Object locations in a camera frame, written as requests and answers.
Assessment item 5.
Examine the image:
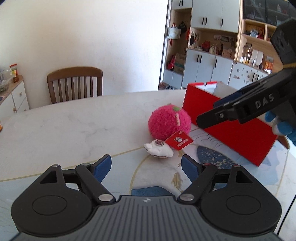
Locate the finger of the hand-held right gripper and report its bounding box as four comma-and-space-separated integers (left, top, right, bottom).
213, 80, 265, 108
196, 102, 238, 128

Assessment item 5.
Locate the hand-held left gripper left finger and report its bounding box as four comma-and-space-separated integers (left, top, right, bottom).
39, 154, 116, 205

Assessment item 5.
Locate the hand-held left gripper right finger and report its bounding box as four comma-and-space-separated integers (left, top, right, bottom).
177, 154, 254, 204

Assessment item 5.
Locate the red cardboard box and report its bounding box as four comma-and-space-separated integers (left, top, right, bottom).
182, 81, 278, 167

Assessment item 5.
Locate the white shell plush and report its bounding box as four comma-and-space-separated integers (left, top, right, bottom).
144, 139, 174, 158

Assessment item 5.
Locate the pink plush ball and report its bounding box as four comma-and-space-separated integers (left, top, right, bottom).
148, 103, 194, 151

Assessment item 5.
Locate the white marble desktop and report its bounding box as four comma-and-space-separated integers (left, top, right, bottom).
0, 89, 296, 241

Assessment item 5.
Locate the person's right hand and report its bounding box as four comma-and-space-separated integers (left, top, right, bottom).
265, 110, 296, 146

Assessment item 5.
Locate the blue printed table mat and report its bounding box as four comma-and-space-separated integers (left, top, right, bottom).
0, 139, 290, 241

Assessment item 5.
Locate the brown wooden chair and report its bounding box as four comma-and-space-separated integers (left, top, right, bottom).
278, 136, 291, 150
47, 67, 103, 104

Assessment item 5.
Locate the cardboard carton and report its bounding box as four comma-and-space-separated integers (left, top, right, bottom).
173, 54, 186, 75

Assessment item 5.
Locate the light hanging bag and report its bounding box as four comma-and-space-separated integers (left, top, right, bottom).
167, 23, 181, 40

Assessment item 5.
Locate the white side cabinet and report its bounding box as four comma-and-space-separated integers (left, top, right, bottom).
0, 75, 30, 118

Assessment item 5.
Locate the red lid spice jar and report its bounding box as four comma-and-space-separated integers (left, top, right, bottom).
9, 64, 19, 83

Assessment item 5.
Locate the clear plastic container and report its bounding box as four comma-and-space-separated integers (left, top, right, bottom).
0, 67, 13, 91

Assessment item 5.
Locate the grey and wood wall cabinet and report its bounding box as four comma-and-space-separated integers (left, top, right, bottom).
162, 0, 296, 93

